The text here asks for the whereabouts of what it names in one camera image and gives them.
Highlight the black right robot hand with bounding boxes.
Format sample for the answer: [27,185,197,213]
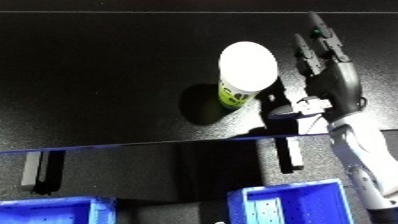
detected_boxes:
[266,10,367,125]

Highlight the white paper cup green band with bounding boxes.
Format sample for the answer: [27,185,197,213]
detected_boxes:
[216,40,281,110]

